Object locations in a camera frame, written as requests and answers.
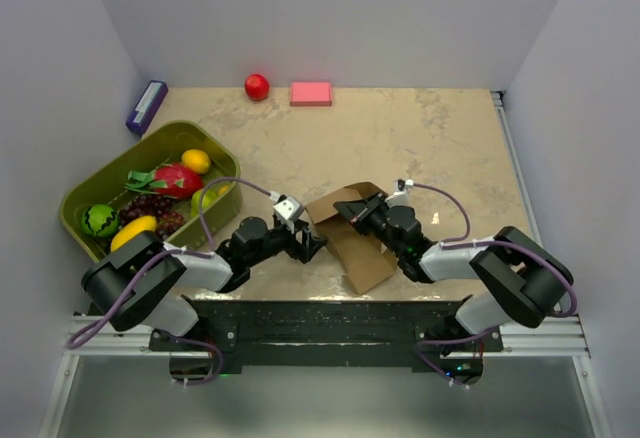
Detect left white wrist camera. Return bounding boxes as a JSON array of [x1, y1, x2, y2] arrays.
[[270, 191, 304, 223]]

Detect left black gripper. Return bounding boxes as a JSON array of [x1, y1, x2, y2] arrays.
[[247, 218, 326, 268]]

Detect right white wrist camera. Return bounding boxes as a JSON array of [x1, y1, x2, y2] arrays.
[[386, 179, 414, 207]]

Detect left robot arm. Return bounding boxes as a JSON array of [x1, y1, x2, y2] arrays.
[[74, 217, 326, 350]]

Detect red dragon fruit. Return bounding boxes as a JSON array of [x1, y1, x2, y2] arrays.
[[124, 163, 204, 200]]

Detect black base frame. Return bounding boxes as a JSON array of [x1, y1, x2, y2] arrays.
[[149, 300, 503, 384]]

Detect brown cardboard box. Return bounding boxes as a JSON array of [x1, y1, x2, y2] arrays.
[[306, 182, 397, 295]]

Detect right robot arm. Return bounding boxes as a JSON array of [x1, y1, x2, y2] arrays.
[[334, 193, 577, 351]]

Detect purple grapes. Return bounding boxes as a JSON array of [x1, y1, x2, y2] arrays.
[[119, 194, 185, 239]]

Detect purple box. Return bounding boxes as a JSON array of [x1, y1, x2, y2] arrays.
[[125, 80, 169, 136]]

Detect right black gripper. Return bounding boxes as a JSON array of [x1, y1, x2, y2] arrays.
[[333, 192, 404, 259]]

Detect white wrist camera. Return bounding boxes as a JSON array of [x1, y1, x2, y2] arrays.
[[386, 179, 414, 207], [270, 191, 304, 223]]

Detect olive green basket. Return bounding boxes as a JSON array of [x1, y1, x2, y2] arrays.
[[59, 121, 242, 262]]

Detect red apple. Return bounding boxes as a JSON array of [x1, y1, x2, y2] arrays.
[[244, 74, 270, 102]]

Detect toy watermelon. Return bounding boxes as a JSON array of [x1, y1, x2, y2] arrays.
[[80, 204, 120, 238]]

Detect pink box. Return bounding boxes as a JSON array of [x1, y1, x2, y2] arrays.
[[290, 82, 332, 107]]

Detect yellow mango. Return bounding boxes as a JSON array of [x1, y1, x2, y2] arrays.
[[110, 215, 157, 252]]

